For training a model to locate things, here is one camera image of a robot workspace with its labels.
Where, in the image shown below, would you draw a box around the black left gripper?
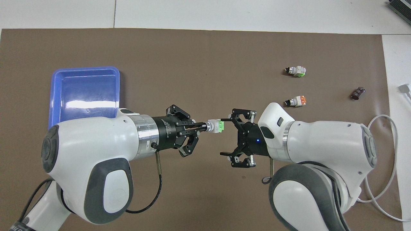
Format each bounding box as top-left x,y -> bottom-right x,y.
152,104 -> 209,158

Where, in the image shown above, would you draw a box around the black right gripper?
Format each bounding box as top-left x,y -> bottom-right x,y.
220,108 -> 270,168

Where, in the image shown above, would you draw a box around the selector switch green contact block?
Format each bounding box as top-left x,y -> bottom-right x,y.
205,118 -> 226,134

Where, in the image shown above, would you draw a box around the brown table mat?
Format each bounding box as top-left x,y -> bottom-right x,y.
0,28 -> 403,231

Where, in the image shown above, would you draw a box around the blue plastic tray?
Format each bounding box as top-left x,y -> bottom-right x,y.
48,66 -> 120,130

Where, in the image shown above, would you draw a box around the small black cylindrical component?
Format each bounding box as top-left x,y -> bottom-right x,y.
351,86 -> 367,101

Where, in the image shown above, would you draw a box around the grey finned metal device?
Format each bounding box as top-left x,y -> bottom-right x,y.
387,0 -> 411,17

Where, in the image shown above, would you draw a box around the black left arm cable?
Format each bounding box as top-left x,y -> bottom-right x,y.
19,150 -> 164,227

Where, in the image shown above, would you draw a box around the selector switch orange contact block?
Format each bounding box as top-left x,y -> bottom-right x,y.
284,95 -> 307,108

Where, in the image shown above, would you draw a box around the white power strip cable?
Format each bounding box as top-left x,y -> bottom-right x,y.
357,83 -> 411,222

